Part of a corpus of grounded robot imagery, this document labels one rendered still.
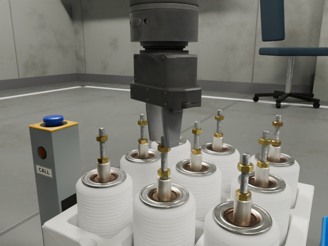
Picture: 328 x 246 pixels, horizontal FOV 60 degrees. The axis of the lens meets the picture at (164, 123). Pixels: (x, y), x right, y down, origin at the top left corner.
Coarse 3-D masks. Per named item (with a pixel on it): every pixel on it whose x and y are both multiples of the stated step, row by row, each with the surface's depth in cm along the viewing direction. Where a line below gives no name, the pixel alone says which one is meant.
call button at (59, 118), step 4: (48, 116) 59; (52, 116) 59; (56, 116) 59; (60, 116) 59; (44, 120) 57; (48, 120) 57; (52, 120) 57; (56, 120) 57; (60, 120) 58; (48, 124) 58; (52, 124) 58; (56, 124) 58
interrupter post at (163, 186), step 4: (168, 176) 42; (160, 180) 41; (164, 180) 41; (168, 180) 41; (160, 184) 41; (164, 184) 41; (168, 184) 41; (160, 188) 42; (164, 188) 41; (168, 188) 42; (160, 192) 42; (164, 192) 42; (168, 192) 42; (160, 196) 42; (164, 196) 42; (168, 196) 42
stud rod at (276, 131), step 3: (276, 117) 55; (279, 117) 54; (276, 120) 55; (279, 120) 54; (276, 126) 55; (276, 129) 55; (279, 129) 55; (276, 132) 55; (279, 132) 55; (276, 135) 55; (273, 138) 56; (276, 138) 55
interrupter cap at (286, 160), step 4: (260, 152) 60; (268, 152) 60; (256, 156) 58; (260, 156) 58; (280, 156) 58; (284, 156) 58; (288, 156) 58; (256, 160) 56; (268, 160) 57; (280, 160) 57; (284, 160) 56; (288, 160) 56; (292, 160) 56; (272, 164) 54; (276, 164) 53; (280, 164) 53; (284, 164) 53; (288, 164) 54; (292, 164) 54
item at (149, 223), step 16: (144, 208) 40; (176, 208) 39; (192, 208) 41; (144, 224) 40; (160, 224) 39; (176, 224) 39; (192, 224) 41; (144, 240) 40; (160, 240) 39; (176, 240) 40; (192, 240) 42
